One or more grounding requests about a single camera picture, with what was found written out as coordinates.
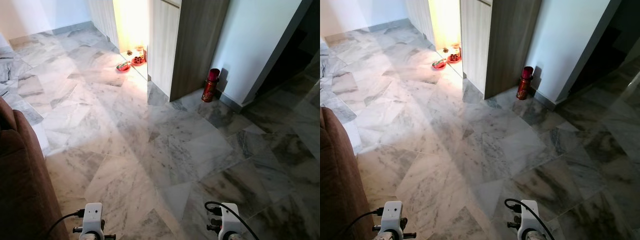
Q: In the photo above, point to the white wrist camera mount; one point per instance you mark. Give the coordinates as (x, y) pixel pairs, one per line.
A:
(530, 216)
(92, 217)
(230, 220)
(393, 215)

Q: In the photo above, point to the red bowl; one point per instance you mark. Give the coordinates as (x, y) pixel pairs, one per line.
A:
(123, 67)
(439, 64)

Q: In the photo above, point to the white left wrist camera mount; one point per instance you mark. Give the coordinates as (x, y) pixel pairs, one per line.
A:
(393, 215)
(92, 217)

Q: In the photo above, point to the tall wooden cabinet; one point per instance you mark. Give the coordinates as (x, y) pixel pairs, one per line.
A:
(510, 45)
(195, 45)

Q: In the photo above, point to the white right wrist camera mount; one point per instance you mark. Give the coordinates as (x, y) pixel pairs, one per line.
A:
(530, 216)
(230, 220)

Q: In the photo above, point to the white ribbed cabinet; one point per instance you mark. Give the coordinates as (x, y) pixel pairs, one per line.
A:
(105, 17)
(417, 17)

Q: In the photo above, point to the red dish with cup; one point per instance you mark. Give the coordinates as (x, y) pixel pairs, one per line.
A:
(454, 56)
(138, 60)

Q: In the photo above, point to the brown fabric armchair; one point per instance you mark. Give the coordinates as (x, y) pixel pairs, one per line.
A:
(20, 190)
(340, 190)

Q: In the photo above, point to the red cylindrical canister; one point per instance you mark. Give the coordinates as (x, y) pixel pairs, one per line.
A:
(525, 82)
(211, 85)

